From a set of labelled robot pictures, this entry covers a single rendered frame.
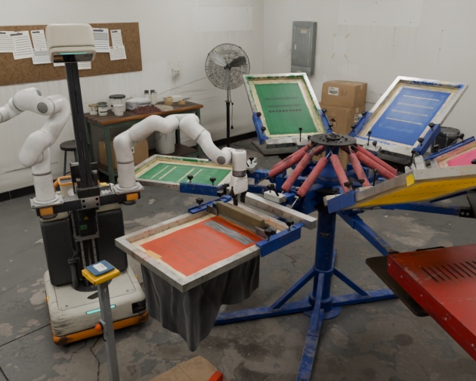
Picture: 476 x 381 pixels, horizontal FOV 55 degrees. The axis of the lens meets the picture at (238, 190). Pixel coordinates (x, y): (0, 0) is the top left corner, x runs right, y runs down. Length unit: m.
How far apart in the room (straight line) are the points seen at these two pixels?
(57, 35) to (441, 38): 4.81
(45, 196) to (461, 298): 2.01
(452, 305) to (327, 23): 5.67
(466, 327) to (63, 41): 2.02
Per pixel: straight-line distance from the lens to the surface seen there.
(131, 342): 3.33
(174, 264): 2.24
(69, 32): 2.37
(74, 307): 3.26
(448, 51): 6.20
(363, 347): 3.32
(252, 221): 2.44
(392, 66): 6.53
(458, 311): 1.83
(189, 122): 2.41
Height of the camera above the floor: 2.10
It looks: 22 degrees down
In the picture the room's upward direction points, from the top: straight up
